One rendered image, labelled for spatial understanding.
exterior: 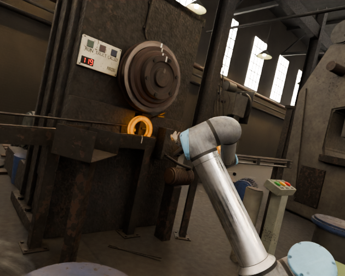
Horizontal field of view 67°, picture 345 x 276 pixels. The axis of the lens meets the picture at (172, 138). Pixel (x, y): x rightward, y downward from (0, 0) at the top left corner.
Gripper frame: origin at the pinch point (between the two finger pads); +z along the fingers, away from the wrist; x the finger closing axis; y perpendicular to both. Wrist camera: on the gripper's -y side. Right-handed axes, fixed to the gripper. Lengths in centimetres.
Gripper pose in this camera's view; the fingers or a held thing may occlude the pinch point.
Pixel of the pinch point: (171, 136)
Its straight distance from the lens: 173.9
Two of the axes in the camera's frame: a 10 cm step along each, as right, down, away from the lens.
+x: -7.4, -1.4, -6.6
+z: -5.4, -4.6, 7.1
